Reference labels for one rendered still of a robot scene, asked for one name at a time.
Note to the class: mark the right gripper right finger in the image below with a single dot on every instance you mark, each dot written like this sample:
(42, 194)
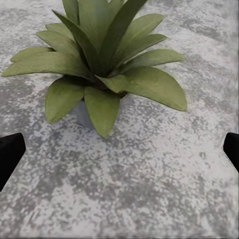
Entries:
(231, 148)

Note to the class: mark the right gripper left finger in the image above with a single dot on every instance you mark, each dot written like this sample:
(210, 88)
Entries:
(12, 149)

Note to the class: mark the pot plant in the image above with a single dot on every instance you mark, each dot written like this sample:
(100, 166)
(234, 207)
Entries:
(96, 49)

